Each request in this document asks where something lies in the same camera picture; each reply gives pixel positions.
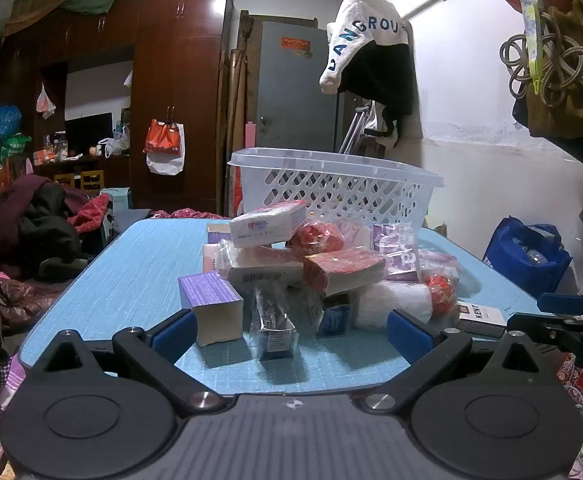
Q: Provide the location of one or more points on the wooden boards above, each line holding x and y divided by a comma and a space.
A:
236, 110

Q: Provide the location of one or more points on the pile of dark clothes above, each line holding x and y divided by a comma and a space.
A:
31, 225

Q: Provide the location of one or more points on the white plastic lattice basket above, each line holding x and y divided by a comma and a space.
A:
336, 180

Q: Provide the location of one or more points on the blue shopping bag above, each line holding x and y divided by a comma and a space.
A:
521, 255

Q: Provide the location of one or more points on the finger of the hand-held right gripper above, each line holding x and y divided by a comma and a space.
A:
561, 304
551, 332

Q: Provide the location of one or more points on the brown shiny jacket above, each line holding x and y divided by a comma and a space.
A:
6, 297

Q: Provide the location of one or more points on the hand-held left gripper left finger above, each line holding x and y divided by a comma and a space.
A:
171, 336

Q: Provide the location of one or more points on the small white plastic bag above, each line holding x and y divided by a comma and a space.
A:
45, 102

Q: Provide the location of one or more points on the grey metal door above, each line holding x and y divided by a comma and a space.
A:
291, 90

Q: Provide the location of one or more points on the metal crutches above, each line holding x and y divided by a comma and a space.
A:
354, 127

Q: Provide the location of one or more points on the green plastic bag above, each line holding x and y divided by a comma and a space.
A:
15, 144

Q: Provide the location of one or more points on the white tissue roll pack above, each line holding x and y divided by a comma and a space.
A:
396, 297

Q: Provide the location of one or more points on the clear tissue pack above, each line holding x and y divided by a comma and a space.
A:
261, 262

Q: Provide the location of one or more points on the olive hanging bag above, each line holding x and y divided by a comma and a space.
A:
576, 110

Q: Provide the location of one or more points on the light blue box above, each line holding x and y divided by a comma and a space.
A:
117, 199

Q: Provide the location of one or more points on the purple box with cream side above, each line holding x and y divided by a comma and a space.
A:
206, 295

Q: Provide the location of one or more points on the brown wooden wardrobe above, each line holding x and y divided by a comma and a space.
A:
171, 60

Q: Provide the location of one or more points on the purple printed packet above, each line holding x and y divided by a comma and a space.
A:
399, 250

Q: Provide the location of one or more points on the red box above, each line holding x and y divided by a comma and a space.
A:
344, 270

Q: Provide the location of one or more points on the black monitor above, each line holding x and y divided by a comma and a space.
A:
89, 132

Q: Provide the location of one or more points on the dark item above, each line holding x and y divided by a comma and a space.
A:
276, 320

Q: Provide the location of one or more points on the white lettered hoodie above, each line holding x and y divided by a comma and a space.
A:
366, 20

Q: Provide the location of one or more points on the white tissue pack pink label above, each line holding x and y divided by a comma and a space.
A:
266, 222

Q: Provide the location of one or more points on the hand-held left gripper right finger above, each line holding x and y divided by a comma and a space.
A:
410, 336

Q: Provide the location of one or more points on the orange white plastic bag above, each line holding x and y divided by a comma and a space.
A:
164, 145

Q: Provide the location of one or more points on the small blue box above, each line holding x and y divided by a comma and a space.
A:
335, 316

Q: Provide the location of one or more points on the white black cigarette pack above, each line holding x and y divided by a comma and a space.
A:
479, 317

